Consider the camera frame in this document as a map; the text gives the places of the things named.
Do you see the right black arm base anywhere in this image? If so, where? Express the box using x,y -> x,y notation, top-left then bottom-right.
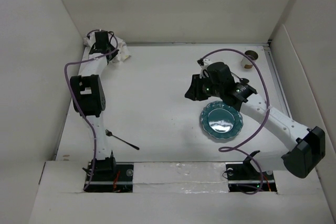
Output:
222,157 -> 277,194

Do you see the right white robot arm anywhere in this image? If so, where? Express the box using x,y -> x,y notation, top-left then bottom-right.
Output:
185,58 -> 326,179

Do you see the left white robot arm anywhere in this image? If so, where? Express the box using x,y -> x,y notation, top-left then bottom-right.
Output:
66,30 -> 119,181

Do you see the teal ceramic plate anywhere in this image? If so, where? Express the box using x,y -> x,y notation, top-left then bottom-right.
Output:
199,101 -> 244,140

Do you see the black metal fork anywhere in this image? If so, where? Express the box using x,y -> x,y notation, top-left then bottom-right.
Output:
105,129 -> 140,151

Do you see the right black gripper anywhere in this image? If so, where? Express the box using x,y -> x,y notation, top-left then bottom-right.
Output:
184,73 -> 223,101

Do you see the floral animal print napkin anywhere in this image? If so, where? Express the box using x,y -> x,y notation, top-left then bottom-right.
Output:
83,34 -> 131,64

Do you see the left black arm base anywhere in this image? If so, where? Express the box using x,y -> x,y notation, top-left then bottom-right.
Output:
83,161 -> 134,193

